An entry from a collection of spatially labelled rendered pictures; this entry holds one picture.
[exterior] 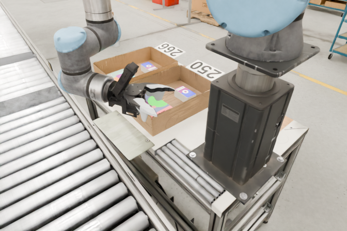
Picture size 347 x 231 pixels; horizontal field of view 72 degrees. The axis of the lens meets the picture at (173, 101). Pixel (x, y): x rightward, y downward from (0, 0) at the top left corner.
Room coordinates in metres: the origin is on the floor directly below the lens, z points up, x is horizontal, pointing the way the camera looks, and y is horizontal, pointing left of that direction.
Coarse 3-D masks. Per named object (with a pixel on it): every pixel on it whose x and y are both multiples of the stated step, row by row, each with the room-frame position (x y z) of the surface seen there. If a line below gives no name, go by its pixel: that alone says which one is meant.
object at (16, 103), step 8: (48, 88) 1.00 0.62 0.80; (56, 88) 1.02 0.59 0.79; (16, 96) 0.92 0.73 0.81; (24, 96) 0.94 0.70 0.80; (32, 96) 0.95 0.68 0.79; (40, 96) 0.97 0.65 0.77; (48, 96) 0.99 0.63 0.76; (56, 96) 1.02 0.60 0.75; (0, 104) 0.87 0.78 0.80; (8, 104) 0.89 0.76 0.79; (16, 104) 0.91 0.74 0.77; (24, 104) 0.93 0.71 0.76; (32, 104) 0.95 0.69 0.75; (0, 112) 0.87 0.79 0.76; (8, 112) 0.88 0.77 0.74
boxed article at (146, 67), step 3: (144, 63) 1.28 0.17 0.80; (147, 63) 1.28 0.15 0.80; (150, 63) 1.28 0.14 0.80; (141, 66) 1.26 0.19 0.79; (144, 66) 1.25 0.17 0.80; (147, 66) 1.25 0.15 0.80; (150, 66) 1.25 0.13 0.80; (153, 66) 1.25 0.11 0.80; (141, 69) 1.26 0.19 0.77; (144, 69) 1.24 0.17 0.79; (147, 69) 1.21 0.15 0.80; (150, 69) 1.21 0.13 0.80; (153, 69) 1.21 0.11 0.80; (144, 72) 1.24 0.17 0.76
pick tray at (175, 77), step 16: (144, 80) 1.02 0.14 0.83; (160, 80) 1.08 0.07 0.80; (176, 80) 1.15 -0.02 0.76; (192, 80) 1.09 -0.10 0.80; (208, 80) 1.00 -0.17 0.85; (208, 96) 0.91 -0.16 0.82; (128, 112) 0.87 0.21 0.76; (176, 112) 0.79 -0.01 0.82; (192, 112) 0.85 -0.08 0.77; (144, 128) 0.76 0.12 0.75; (160, 128) 0.74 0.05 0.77
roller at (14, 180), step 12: (84, 144) 0.67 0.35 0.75; (96, 144) 0.70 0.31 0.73; (60, 156) 0.61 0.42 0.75; (72, 156) 0.62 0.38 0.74; (36, 168) 0.56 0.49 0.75; (48, 168) 0.57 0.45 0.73; (0, 180) 0.50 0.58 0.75; (12, 180) 0.51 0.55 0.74; (24, 180) 0.52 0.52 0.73; (0, 192) 0.47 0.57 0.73
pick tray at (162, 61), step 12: (144, 48) 1.40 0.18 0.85; (108, 60) 1.25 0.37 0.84; (120, 60) 1.29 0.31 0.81; (132, 60) 1.34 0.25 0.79; (144, 60) 1.39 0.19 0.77; (156, 60) 1.37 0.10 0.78; (168, 60) 1.27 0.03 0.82; (96, 72) 1.16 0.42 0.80; (108, 72) 1.24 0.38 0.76; (156, 72) 1.11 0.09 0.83
